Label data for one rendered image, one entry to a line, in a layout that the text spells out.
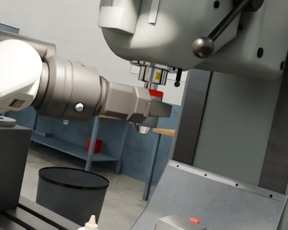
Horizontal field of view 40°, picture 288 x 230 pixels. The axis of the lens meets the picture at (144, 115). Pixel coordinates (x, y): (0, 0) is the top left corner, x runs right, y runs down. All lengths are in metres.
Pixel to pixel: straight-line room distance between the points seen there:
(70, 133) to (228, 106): 5.95
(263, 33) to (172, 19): 0.22
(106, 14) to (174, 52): 0.11
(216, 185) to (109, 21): 0.55
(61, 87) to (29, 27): 7.59
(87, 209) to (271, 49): 1.97
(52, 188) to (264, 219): 1.78
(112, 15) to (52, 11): 7.16
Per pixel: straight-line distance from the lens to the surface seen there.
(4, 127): 0.90
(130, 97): 0.60
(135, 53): 0.60
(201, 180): 1.01
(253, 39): 0.71
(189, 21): 0.58
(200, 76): 1.04
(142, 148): 5.85
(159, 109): 0.64
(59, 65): 0.56
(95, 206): 2.61
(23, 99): 0.56
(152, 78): 0.64
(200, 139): 1.03
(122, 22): 0.56
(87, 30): 6.92
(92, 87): 0.57
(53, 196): 2.55
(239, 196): 0.97
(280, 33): 0.82
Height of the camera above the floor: 1.26
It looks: 3 degrees down
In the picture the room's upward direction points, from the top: 11 degrees clockwise
